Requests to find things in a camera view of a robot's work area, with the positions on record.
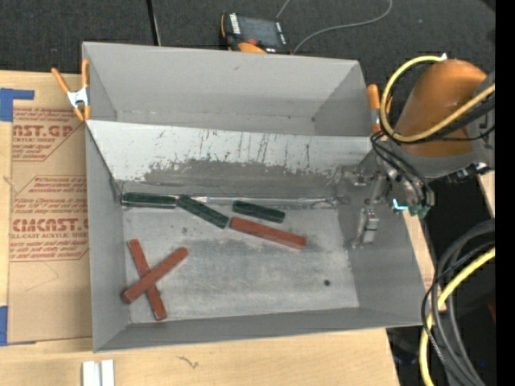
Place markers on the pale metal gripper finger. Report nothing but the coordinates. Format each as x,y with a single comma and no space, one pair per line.
370,225
359,177

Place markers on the brown cardboard board, red print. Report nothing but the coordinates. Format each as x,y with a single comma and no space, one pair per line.
48,280

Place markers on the dark green flat block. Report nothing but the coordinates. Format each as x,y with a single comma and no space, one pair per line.
149,199
203,212
259,211

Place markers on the red-brown flat block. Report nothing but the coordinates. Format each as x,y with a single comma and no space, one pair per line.
267,233
161,272
157,302

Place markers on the grey metal bin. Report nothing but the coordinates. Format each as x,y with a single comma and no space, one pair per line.
249,272

